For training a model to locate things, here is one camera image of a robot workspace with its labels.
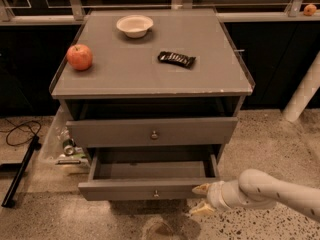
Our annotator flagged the grey drawer cabinet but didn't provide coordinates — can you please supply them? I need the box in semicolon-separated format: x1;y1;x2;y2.
49;8;256;165

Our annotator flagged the small orange fruit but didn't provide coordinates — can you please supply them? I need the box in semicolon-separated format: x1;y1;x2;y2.
303;4;317;16

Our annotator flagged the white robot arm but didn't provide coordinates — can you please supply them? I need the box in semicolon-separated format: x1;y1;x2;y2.
189;169;320;222

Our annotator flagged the metal railing frame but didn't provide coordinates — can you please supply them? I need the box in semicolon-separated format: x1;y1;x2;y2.
0;0;320;26

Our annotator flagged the red apple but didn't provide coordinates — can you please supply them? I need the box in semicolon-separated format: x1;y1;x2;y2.
66;44;93;71

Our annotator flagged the clear plastic trash bin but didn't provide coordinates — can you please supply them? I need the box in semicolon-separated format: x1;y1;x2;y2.
38;108;89;174

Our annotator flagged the grey top drawer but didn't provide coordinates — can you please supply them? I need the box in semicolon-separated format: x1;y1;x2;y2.
66;117;237;148

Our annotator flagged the white paper bowl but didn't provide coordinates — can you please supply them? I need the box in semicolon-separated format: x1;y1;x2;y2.
116;15;153;38

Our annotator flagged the black snack bar wrapper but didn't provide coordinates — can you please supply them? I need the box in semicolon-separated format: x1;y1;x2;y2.
157;51;196;68

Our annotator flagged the black floor stand bar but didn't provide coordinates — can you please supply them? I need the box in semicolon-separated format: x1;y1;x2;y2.
1;135;41;208

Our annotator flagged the white table leg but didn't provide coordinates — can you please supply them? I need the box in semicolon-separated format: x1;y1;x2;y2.
283;52;320;122

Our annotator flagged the grey drawer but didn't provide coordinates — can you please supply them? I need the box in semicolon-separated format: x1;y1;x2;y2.
66;117;237;148
78;145;218;201

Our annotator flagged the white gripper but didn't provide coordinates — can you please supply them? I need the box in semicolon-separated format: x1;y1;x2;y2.
189;181;230;215

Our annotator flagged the green soda can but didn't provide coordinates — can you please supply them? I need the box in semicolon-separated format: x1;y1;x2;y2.
62;139;75;156

